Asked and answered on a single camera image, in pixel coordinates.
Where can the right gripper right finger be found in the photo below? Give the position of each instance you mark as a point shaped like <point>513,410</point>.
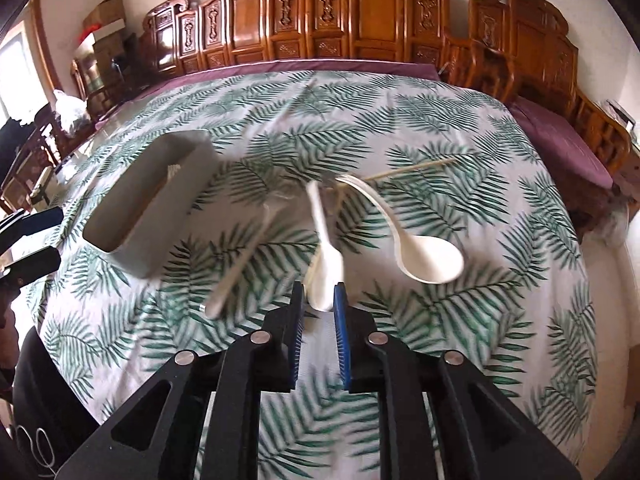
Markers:
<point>440,416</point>

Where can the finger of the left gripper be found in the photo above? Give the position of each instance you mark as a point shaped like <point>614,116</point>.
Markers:
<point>31,268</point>
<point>21,223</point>

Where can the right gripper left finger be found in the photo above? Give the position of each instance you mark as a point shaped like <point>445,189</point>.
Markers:
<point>198,416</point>

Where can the large white plastic spoon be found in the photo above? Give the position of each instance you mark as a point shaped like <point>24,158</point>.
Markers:
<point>425,259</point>

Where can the small white plastic spoon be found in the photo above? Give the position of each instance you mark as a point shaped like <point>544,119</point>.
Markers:
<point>327,265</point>

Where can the clear plastic fork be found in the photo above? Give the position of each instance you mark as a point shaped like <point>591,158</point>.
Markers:
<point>214,303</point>

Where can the grey rectangular tray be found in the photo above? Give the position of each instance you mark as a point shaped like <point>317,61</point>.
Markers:
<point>139,218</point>

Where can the purple bench cushion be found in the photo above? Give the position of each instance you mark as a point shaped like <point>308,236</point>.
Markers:
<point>422,71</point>

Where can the stacked cardboard boxes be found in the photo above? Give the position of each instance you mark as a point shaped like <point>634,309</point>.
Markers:
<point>101,41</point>

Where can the green leaf print tablecloth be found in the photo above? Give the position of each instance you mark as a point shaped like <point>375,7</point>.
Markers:
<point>452,232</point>

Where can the purple armchair cushion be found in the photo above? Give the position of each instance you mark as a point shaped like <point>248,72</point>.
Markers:
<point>558,144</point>

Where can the carved wooden armchair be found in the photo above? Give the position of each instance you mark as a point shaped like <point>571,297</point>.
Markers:
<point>525,51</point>

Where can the carved wooden long bench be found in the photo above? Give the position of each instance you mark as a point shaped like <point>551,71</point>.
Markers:
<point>183,37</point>

